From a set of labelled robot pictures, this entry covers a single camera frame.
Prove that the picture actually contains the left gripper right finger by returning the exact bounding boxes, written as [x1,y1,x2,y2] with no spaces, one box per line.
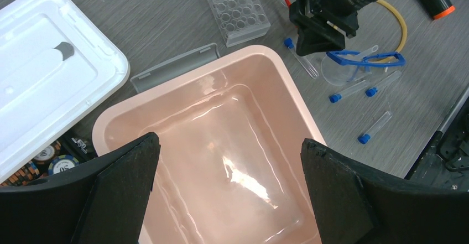
[300,138,468,243]

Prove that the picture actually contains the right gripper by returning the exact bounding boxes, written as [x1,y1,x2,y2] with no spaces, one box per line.
[289,0,357,56]

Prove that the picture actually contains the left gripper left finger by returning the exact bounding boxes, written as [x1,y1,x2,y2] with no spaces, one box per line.
[1,132,161,243]

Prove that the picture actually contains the blue capped test tube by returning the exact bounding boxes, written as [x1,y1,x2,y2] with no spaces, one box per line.
[329,80,370,103]
[357,111,393,144]
[283,38,319,79]
[365,70,402,97]

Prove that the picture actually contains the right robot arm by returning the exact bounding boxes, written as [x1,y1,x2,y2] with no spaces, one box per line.
[289,0,377,56]

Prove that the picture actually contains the blue safety glasses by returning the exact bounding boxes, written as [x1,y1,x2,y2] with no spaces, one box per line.
[320,45,407,86]

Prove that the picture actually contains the black poker chip case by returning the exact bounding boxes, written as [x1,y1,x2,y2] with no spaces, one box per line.
[1,132,97,187]

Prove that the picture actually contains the clear tube rack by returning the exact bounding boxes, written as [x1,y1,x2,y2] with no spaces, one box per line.
[207,0,270,47]

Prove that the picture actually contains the yellow rubber tube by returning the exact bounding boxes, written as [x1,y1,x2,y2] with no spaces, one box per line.
[375,0,408,64]

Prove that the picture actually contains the pink plastic bin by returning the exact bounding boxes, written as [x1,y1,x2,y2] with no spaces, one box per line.
[92,45,324,243]

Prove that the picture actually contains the white bin lid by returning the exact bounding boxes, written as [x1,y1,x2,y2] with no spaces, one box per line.
[1,0,130,180]

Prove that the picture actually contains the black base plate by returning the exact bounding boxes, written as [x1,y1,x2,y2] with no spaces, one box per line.
[405,101,468,192]

